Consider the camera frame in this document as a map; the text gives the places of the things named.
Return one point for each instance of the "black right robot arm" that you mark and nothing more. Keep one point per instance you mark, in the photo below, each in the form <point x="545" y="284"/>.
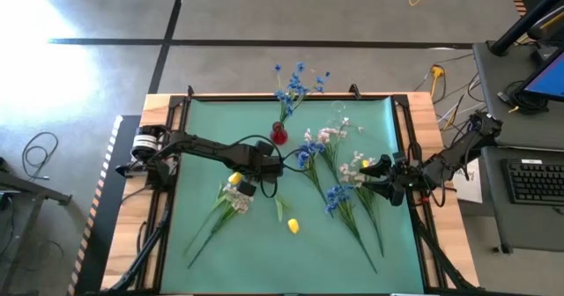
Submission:
<point x="454" y="155"/>

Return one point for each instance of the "red glass vase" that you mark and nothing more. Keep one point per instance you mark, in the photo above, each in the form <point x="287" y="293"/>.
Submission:
<point x="278" y="136"/>

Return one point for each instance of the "black table frame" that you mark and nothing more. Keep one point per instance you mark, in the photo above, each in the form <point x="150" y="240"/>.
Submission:
<point x="220" y="97"/>

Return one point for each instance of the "yellow plug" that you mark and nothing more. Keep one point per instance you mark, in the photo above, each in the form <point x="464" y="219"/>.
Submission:
<point x="436" y="71"/>

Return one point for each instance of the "black monitor pole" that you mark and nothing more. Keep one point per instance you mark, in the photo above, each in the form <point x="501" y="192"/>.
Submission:
<point x="524" y="20"/>

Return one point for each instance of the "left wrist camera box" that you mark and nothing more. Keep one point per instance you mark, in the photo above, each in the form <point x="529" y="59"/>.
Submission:
<point x="264" y="148"/>

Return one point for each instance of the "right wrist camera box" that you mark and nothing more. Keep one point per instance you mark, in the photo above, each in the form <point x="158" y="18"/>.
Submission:
<point x="399" y="157"/>

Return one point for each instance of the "black metal stand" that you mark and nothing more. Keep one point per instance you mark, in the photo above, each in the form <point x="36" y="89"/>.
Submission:
<point x="26" y="190"/>

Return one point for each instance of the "pink artificial flower stem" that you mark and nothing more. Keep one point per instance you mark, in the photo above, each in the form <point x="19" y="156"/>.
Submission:
<point x="350" y="172"/>
<point x="240" y="201"/>
<point x="325" y="134"/>

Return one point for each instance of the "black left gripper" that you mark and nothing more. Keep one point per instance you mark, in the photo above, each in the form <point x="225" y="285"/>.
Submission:
<point x="269" y="169"/>

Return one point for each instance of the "grey desk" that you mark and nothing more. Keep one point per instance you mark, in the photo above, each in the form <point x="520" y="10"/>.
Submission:
<point x="493" y="89"/>
<point x="520" y="225"/>

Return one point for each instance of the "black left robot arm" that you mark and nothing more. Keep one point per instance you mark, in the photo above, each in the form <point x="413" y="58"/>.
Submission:
<point x="207" y="148"/>

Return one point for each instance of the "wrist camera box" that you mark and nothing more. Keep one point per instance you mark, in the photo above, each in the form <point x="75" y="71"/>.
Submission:
<point x="264" y="148"/>
<point x="399" y="157"/>

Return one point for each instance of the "computer monitor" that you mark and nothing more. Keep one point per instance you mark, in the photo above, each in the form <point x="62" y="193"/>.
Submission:
<point x="551" y="80"/>

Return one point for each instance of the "black keyboard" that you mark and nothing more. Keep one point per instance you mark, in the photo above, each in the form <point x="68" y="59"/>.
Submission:
<point x="533" y="181"/>

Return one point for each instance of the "white paper sheet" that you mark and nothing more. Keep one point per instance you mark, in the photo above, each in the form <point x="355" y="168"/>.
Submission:
<point x="469" y="186"/>

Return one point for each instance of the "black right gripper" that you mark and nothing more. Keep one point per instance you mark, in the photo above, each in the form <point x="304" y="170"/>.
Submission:
<point x="403" y="179"/>

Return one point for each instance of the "clear glass vase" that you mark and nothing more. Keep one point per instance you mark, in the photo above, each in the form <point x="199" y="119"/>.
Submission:
<point x="338" y="106"/>

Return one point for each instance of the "black striped-edge floor mat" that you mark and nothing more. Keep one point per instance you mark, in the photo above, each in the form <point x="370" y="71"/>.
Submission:
<point x="106" y="208"/>

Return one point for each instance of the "green table mat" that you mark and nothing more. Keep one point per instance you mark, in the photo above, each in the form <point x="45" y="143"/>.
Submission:
<point x="264" y="261"/>

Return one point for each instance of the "blue artificial flower stem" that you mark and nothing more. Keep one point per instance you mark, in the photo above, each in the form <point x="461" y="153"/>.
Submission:
<point x="304" y="157"/>
<point x="293" y="84"/>
<point x="337" y="194"/>

